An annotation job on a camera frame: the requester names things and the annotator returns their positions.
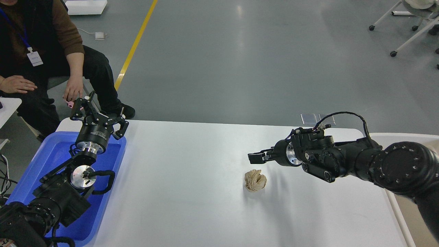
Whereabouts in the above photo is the left metal floor plate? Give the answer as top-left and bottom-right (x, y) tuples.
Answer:
(300, 114), (319, 125)

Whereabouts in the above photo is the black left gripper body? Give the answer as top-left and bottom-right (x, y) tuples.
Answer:
(75, 115), (114, 154)

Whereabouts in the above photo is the white plastic bin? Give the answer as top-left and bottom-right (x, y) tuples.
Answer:
(371, 133), (438, 247)

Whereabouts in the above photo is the white power adapter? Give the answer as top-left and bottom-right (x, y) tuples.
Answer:
(94, 32), (106, 40)

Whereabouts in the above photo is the seated person in brown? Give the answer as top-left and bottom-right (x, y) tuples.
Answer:
(0, 0), (136, 139)

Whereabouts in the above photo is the right metal floor plate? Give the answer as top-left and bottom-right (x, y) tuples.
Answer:
(319, 114), (336, 126)

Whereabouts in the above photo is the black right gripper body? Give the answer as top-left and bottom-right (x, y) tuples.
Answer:
(273, 140), (302, 167)

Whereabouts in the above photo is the white side table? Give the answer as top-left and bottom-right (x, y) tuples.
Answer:
(0, 97), (22, 128)

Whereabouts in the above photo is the white id badge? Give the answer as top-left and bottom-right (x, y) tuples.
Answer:
(27, 51), (44, 67)

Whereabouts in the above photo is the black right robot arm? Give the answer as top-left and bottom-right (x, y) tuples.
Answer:
(248, 117), (439, 240)

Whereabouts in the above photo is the person's left hand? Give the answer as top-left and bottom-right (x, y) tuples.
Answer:
(62, 75), (84, 102)

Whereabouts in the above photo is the metal floor plate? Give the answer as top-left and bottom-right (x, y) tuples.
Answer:
(300, 114), (319, 125)
(319, 114), (336, 126)

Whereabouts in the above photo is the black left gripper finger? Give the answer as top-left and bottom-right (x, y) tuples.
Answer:
(70, 91), (99, 121)
(111, 107), (129, 140)

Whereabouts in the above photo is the white rolling chair base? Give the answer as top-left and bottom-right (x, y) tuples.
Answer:
(369, 0), (439, 69)

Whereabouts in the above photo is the white box on floor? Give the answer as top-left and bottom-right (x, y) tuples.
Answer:
(65, 0), (108, 15)

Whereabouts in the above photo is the pink phone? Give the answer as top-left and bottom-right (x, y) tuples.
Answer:
(66, 101), (74, 108)

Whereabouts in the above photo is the beige paper ball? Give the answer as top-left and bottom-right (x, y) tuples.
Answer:
(244, 169), (268, 192)

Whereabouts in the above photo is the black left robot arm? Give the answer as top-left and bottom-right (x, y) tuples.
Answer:
(1, 91), (129, 247)

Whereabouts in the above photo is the person's right hand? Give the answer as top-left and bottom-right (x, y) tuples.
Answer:
(0, 75), (37, 94)

